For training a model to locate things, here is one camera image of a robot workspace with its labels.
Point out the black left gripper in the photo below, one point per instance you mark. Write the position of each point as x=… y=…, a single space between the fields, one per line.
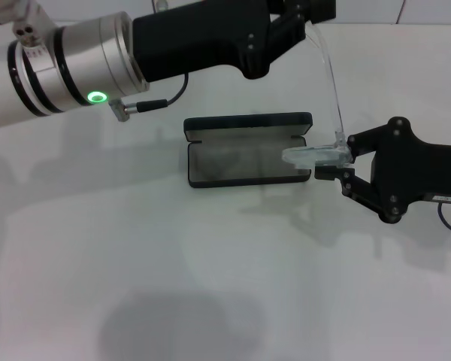
x=195 y=37

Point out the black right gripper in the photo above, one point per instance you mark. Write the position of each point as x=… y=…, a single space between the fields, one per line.
x=417 y=169

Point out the clear white glasses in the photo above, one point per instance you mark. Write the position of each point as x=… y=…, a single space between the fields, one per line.
x=304 y=156

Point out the black glasses case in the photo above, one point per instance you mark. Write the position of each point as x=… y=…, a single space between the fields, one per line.
x=229 y=165

